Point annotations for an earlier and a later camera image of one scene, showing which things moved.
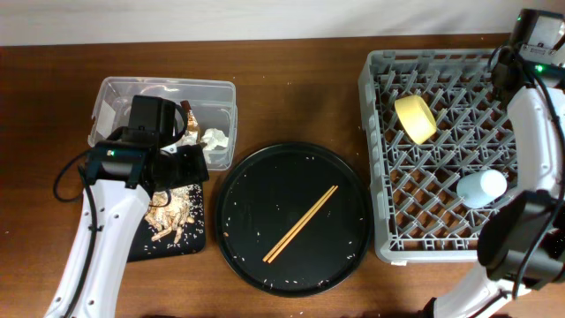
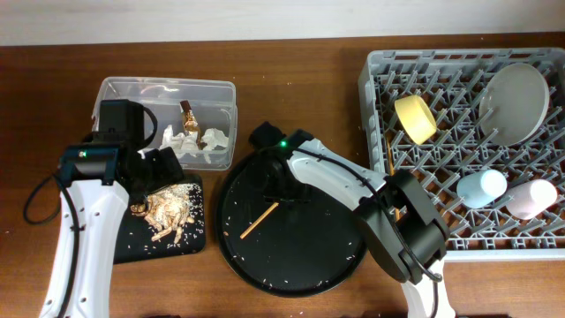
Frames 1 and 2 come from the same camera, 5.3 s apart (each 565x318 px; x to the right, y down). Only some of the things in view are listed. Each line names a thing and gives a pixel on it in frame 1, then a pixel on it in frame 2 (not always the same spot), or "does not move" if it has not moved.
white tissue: x=211 y=139 does not move
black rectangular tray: x=192 y=239 does not move
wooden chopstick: x=304 y=223 → x=392 y=168
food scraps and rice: x=180 y=210 does not move
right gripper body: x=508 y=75 → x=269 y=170
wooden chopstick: x=276 y=246 → x=275 y=204
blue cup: x=482 y=188 does not move
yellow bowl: x=415 y=117 does not move
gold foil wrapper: x=192 y=121 does not move
